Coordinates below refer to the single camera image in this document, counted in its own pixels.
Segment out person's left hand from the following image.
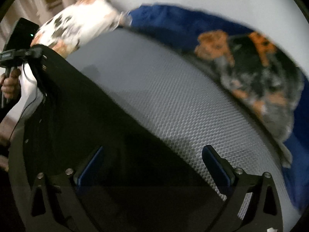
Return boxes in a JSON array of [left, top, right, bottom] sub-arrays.
[[1, 68, 21, 100]]

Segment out black pants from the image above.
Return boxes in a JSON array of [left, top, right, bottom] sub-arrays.
[[9, 45, 223, 231]]

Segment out white floral pillow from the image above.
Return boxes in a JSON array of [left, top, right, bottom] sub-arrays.
[[30, 0, 132, 58]]

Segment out grey mesh mattress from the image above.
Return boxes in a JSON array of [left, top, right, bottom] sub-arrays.
[[68, 29, 300, 231]]

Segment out blue floral blanket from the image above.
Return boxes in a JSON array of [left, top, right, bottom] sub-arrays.
[[128, 4, 308, 211]]

